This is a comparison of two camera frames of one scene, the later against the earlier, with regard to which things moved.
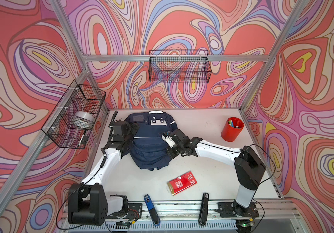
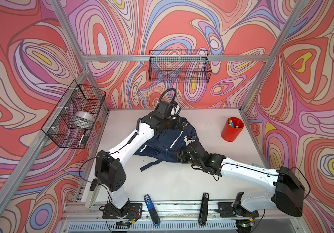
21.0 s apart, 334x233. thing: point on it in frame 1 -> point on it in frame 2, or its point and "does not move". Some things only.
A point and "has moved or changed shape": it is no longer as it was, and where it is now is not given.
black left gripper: [132, 131] -> [181, 126]
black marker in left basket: [79, 142] does not move
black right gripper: [169, 152] -> [181, 154]
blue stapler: [153, 212] does not move
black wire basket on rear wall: [179, 66] does not move
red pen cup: [232, 129] does not move
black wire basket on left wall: [72, 122] does not move
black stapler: [203, 215] does not move
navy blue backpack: [147, 149] has moved or changed shape
